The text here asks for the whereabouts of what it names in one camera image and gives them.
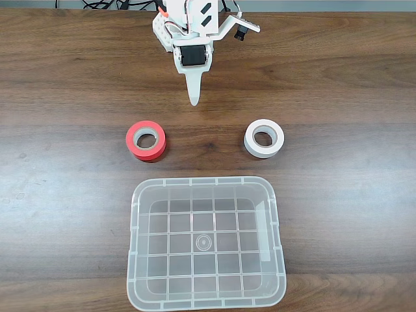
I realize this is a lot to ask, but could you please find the red tape roll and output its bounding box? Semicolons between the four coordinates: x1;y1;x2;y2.
125;120;168;164

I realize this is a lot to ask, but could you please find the clear plastic box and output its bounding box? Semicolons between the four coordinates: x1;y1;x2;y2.
125;175;287;312

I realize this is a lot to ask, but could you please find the white tape roll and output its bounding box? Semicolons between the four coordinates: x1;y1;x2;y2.
243;118;285;160

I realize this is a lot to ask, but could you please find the camera module on white mount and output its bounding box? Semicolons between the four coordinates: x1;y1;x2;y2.
213;14;261;42

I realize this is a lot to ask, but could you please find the black camera cable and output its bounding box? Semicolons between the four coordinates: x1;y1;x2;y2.
220;0;243;19

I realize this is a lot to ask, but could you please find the black cable with plug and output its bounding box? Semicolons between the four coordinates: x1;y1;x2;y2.
115;0;157;11

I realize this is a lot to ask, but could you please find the looped black cable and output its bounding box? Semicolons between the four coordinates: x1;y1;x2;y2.
81;0;111;10

